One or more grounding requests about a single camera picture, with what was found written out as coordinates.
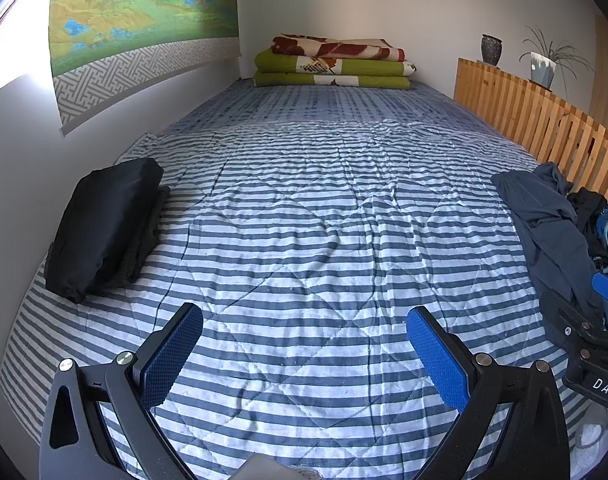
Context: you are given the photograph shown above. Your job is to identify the black shorts yellow stripes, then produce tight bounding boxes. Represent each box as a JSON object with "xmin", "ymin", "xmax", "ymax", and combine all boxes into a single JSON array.
[{"xmin": 567, "ymin": 188, "xmax": 608, "ymax": 270}]

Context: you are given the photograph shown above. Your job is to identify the white cloth at edge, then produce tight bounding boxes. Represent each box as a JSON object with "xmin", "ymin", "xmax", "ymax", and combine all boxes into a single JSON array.
[{"xmin": 575, "ymin": 424, "xmax": 608, "ymax": 456}]

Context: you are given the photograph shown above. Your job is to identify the dark blue grey garment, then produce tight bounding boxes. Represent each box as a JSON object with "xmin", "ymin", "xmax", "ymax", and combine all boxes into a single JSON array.
[{"xmin": 491, "ymin": 162, "xmax": 604, "ymax": 326}]

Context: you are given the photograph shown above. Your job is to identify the folded dark knit garment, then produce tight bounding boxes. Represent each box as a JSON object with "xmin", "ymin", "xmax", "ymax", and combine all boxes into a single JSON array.
[{"xmin": 110, "ymin": 185, "xmax": 170, "ymax": 287}]

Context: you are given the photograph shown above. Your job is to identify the folded black jacket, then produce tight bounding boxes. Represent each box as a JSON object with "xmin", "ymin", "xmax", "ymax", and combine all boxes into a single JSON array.
[{"xmin": 44, "ymin": 157, "xmax": 163, "ymax": 304}]

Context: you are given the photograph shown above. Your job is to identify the potted spider plant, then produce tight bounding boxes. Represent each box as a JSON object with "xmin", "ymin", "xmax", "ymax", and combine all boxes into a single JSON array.
[{"xmin": 518, "ymin": 25, "xmax": 596, "ymax": 98}]

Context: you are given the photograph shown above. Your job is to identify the dark ceramic vase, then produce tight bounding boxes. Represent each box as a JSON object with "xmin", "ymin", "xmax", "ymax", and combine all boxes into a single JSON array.
[{"xmin": 480, "ymin": 34, "xmax": 502, "ymax": 66}]

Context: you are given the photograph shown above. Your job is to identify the striped blue white quilt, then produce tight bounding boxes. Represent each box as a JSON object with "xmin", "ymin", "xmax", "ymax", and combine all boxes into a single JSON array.
[{"xmin": 0, "ymin": 82, "xmax": 567, "ymax": 479}]

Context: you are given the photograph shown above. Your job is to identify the green folded blanket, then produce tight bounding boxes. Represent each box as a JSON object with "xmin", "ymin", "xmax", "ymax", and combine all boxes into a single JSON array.
[{"xmin": 253, "ymin": 49, "xmax": 417, "ymax": 90}]

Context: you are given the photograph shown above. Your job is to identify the red cream folded blanket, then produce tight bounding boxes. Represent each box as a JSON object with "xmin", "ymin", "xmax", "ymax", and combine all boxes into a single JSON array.
[{"xmin": 271, "ymin": 34, "xmax": 406, "ymax": 62}]

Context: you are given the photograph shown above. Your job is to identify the wooden slatted bed rail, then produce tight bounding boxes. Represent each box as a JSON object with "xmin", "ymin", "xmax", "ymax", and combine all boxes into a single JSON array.
[{"xmin": 453, "ymin": 58, "xmax": 608, "ymax": 199}]

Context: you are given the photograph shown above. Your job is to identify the landscape wall tapestry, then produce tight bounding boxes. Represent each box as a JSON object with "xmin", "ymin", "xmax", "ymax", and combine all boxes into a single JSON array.
[{"xmin": 49, "ymin": 0, "xmax": 240, "ymax": 133}]

